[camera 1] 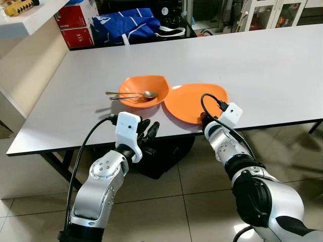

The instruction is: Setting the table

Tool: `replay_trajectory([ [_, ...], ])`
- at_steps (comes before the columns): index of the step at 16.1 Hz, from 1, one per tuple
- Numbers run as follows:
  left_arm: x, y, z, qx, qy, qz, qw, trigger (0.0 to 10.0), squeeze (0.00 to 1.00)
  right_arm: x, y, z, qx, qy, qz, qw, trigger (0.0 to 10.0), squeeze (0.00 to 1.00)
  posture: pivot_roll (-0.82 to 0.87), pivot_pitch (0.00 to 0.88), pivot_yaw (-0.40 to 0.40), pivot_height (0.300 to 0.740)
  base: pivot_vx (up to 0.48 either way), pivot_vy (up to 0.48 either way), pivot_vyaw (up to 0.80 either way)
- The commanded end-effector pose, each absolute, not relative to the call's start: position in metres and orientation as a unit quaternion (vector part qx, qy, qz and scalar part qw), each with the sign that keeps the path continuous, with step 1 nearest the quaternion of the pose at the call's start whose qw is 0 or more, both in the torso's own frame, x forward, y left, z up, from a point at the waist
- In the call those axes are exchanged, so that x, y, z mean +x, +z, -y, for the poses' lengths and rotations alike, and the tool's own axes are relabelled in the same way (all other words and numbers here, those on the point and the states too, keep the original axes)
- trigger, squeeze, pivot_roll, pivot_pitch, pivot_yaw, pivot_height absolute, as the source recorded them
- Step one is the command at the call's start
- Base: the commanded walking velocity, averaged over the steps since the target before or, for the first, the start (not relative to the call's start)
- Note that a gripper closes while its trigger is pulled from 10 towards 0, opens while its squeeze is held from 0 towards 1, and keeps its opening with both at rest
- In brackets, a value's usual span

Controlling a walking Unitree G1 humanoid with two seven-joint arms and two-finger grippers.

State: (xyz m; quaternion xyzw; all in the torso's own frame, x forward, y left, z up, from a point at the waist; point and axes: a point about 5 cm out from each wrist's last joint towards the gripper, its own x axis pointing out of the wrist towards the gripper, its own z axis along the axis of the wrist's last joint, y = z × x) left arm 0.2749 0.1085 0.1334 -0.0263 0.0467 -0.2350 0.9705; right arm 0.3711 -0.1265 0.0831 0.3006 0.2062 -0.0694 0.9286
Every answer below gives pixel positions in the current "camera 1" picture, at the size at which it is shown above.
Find orange plate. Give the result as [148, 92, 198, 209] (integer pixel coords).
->
[164, 83, 229, 125]

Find silver metal spoon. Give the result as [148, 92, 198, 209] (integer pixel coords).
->
[109, 95, 152, 101]

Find orange bowl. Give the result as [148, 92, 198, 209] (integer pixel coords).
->
[118, 75, 170, 109]

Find white long table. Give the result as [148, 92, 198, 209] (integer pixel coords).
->
[6, 23, 323, 192]

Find red cardboard box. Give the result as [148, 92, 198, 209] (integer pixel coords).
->
[57, 0, 99, 29]
[61, 26, 95, 49]

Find black appliance white dial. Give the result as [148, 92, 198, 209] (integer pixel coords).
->
[151, 0, 190, 28]

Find white glass door cabinet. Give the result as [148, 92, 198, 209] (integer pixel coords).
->
[237, 0, 308, 32]

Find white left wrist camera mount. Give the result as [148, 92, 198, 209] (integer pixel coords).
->
[115, 112, 143, 163]

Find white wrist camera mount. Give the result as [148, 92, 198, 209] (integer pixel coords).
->
[217, 102, 243, 129]
[115, 112, 143, 163]

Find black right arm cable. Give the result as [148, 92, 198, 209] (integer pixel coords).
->
[200, 93, 258, 162]

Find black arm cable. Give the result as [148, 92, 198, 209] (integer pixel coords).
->
[63, 114, 119, 237]
[200, 93, 258, 162]

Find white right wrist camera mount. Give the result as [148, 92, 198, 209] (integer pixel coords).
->
[217, 102, 243, 129]

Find gold handled spoon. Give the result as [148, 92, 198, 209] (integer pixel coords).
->
[104, 90, 159, 99]

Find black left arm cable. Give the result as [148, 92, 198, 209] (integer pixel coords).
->
[63, 114, 119, 237]

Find blue bag white handles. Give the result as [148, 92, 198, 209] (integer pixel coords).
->
[92, 8, 186, 46]

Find white wall ledge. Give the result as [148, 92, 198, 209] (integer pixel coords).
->
[0, 0, 70, 40]

